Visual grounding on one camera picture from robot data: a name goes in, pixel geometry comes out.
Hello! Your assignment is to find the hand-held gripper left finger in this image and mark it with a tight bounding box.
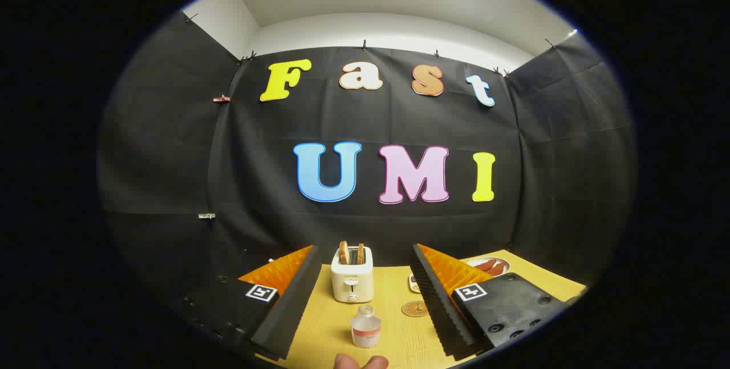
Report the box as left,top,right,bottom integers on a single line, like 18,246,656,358
171,245,323,361

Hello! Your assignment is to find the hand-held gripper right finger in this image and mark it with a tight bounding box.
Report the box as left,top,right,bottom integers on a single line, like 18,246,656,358
410,244,583,361

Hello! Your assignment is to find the clear juice bottle pink label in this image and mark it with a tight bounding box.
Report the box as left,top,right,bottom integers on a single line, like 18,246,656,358
350,305,382,348

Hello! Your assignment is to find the wooden table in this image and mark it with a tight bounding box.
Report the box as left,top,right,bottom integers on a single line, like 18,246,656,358
257,249,587,369

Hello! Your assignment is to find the round white plate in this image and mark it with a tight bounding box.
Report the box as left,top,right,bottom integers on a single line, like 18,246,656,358
465,257,511,277

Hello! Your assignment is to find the white toaster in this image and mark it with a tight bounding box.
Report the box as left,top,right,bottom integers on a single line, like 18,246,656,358
331,246,374,303

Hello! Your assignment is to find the black backdrop cloth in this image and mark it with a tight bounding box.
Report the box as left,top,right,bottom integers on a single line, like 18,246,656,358
97,13,636,352

